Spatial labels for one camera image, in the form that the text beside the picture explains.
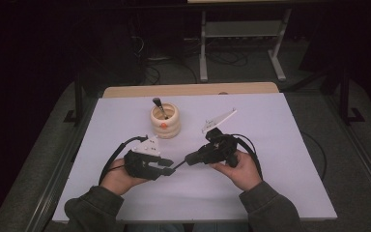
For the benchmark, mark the short black makeup brush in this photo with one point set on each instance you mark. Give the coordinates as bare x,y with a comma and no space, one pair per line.
158,104

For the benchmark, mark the thin long black brush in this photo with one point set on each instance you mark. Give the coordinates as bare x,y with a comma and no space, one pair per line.
178,165

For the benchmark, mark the black metal stand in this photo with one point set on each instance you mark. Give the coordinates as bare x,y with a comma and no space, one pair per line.
345,96
78,100

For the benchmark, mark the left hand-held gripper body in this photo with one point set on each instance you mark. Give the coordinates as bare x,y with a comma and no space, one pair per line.
141,162

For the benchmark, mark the wooden table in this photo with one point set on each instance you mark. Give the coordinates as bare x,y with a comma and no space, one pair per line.
190,89

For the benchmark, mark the metal rail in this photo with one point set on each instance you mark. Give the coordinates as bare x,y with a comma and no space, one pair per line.
360,151
61,167

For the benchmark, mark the person's left hand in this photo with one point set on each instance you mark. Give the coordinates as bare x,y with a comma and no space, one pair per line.
119,179

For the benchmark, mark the cream ribbed brush holder cup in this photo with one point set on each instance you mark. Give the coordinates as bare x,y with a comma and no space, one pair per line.
167,127

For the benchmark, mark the person's right hand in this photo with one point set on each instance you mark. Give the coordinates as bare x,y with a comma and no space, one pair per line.
243,174

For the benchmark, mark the grey metal desk frame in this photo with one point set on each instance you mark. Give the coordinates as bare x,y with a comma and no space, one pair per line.
238,29

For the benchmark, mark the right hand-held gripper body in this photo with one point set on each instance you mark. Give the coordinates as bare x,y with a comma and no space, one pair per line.
219,146

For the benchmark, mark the white board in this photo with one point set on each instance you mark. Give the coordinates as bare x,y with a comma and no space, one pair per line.
270,161

